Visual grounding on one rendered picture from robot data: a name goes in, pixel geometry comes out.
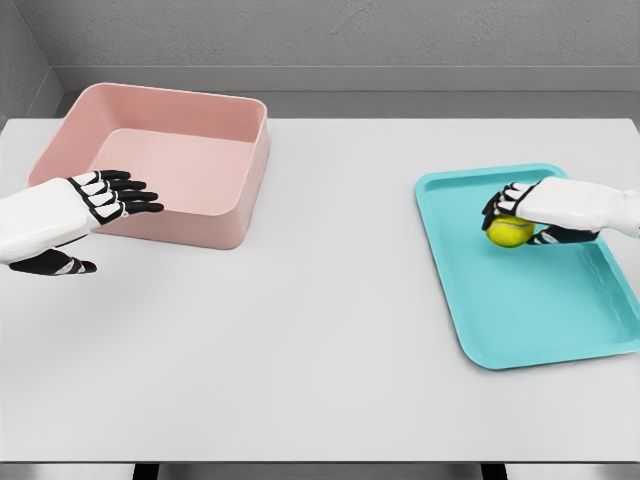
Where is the pink rectangular basket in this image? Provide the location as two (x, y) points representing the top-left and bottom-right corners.
(26, 82), (270, 251)

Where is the yellow tennis ball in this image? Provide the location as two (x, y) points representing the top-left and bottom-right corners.
(486, 215), (536, 249)

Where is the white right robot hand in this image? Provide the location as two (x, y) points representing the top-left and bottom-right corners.
(480, 176), (624, 247)

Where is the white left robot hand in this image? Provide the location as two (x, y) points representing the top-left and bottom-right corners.
(0, 169), (166, 277)

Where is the blue rectangular tray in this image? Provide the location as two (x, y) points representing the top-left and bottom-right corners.
(414, 161), (640, 372)

